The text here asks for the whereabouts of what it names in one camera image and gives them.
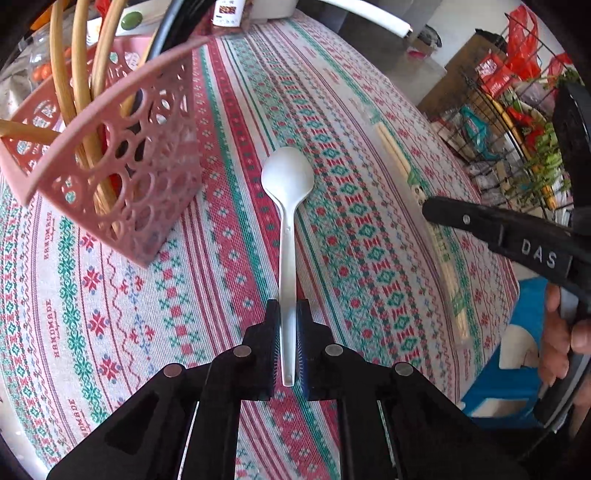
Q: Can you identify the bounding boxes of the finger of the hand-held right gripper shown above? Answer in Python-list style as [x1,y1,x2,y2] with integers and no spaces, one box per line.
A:
[421,195,575,283]

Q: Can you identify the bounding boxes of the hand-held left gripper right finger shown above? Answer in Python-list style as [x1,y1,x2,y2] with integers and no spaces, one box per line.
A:
[295,299,532,480]

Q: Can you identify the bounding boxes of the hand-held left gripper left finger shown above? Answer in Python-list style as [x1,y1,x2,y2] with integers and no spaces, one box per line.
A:
[46,299,281,480]

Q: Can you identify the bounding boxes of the disposable chopsticks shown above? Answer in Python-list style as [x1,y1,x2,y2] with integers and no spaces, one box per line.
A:
[369,117,472,347]

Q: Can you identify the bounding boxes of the white plastic spoon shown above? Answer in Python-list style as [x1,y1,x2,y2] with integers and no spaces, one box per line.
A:
[261,146,315,387]

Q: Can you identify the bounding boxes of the pink perforated utensil holder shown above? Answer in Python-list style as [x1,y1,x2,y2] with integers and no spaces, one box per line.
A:
[0,36,213,268]

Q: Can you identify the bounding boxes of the bamboo chopstick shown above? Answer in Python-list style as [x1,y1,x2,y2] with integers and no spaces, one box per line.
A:
[0,120,63,139]
[90,0,127,100]
[71,0,100,158]
[48,9,77,121]

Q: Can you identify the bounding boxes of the black chopstick with gold band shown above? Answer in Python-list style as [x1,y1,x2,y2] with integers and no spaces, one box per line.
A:
[145,0,185,63]
[159,0,204,51]

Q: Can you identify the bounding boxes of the person's right hand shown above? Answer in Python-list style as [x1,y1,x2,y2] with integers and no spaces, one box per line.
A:
[539,281,591,387]

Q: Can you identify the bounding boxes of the green leafy vegetables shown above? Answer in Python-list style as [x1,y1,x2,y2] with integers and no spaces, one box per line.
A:
[526,69,575,208]

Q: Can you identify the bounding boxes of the blue plastic stool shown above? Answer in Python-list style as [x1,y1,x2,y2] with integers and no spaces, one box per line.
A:
[462,277,555,421]

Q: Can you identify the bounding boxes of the blue snack packet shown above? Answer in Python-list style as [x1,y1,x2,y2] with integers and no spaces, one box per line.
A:
[459,106,492,158]

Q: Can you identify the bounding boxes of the red green patterned tablecloth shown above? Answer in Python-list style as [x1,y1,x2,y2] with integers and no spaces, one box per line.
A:
[0,9,522,480]

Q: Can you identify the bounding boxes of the red snack packet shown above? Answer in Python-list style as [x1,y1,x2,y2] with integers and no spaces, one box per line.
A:
[478,51,515,95]

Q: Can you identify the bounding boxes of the red plastic bag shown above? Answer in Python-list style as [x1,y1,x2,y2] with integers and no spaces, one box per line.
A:
[505,7,573,79]

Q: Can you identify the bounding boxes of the brown cardboard box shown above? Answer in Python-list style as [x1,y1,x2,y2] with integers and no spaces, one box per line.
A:
[418,34,485,123]

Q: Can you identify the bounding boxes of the clear glass jar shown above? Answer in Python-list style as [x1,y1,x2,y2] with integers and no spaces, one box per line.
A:
[18,32,75,88]

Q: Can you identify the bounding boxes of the black wire rack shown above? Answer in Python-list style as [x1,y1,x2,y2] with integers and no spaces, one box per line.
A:
[438,14,578,213]

